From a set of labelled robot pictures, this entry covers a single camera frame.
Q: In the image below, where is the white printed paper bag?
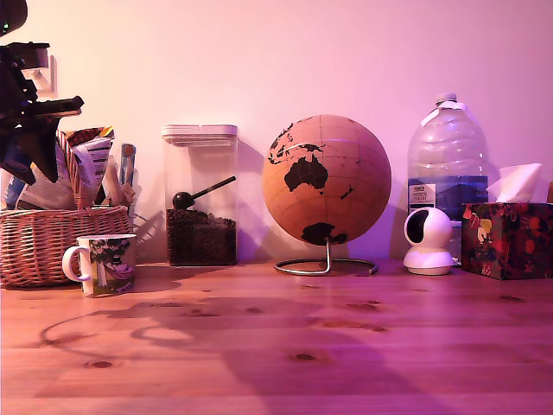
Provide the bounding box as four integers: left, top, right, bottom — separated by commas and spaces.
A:
0, 142, 78, 211

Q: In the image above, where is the striped printed packet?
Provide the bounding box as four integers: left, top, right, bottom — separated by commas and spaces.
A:
68, 125, 116, 207

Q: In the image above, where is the large clear water bottle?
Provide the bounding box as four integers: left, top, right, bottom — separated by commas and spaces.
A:
407, 92, 491, 260

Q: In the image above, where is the woven wicker basket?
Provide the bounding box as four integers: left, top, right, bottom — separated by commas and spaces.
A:
0, 129, 133, 290

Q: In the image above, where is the white mug with picture print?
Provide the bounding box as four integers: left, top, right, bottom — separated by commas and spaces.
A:
61, 233, 138, 299

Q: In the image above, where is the small white round camera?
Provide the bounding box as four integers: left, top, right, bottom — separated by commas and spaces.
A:
403, 207, 456, 277

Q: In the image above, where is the black coffee scoop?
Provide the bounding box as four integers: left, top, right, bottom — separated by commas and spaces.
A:
172, 176, 238, 212

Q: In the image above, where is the white tissue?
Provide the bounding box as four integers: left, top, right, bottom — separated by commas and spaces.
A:
486, 163, 543, 205

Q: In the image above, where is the dark flowered tissue box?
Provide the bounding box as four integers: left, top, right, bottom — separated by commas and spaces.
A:
461, 201, 553, 281

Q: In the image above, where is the cork globe on metal stand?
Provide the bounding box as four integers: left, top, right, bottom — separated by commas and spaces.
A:
262, 114, 393, 277

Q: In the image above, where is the pale camera box on bracket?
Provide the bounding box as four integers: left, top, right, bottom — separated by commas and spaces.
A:
26, 54, 58, 94

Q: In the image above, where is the narrow blue orange sachet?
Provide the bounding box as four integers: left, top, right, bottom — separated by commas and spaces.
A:
119, 143, 138, 204

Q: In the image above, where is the clear jar with coffee beans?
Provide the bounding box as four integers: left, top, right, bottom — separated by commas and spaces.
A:
162, 124, 239, 267

